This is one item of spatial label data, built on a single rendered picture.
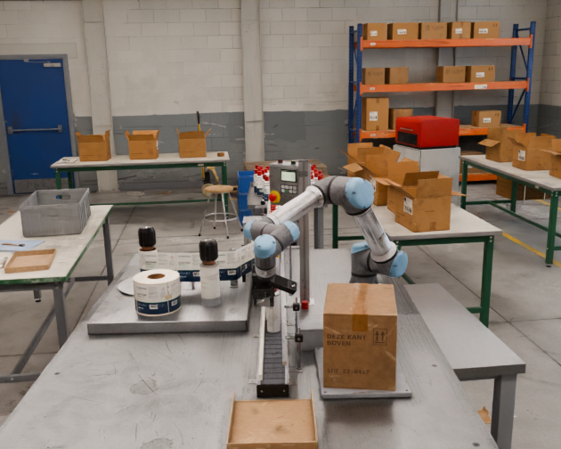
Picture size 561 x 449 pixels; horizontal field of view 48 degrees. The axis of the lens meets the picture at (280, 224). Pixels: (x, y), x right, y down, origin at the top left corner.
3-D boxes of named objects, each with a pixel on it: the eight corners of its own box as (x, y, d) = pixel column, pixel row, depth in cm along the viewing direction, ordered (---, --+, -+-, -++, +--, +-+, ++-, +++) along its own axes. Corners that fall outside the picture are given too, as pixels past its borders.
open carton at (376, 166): (353, 198, 547) (353, 155, 538) (402, 195, 554) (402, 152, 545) (365, 207, 510) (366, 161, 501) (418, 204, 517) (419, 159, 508)
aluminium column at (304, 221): (299, 300, 296) (297, 159, 280) (309, 300, 296) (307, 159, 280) (300, 304, 292) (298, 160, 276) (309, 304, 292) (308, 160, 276)
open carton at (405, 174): (369, 208, 507) (369, 162, 498) (432, 205, 514) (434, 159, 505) (386, 221, 464) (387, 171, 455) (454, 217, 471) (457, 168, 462)
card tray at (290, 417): (233, 401, 208) (232, 390, 207) (312, 399, 208) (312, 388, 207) (226, 455, 179) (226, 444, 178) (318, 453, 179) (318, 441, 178)
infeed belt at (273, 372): (267, 253, 369) (266, 246, 368) (280, 252, 369) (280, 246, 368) (260, 395, 209) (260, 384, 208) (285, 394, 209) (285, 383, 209)
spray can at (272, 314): (267, 329, 253) (265, 280, 248) (280, 328, 253) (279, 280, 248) (266, 333, 248) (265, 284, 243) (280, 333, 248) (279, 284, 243)
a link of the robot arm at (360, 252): (361, 265, 290) (361, 237, 287) (386, 271, 281) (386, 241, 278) (345, 271, 282) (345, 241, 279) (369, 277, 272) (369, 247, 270)
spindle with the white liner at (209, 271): (202, 299, 285) (199, 236, 278) (222, 299, 285) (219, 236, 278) (199, 306, 277) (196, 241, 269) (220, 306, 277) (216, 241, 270)
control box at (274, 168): (280, 200, 298) (280, 160, 293) (311, 204, 289) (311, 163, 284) (268, 204, 290) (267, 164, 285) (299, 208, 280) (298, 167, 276)
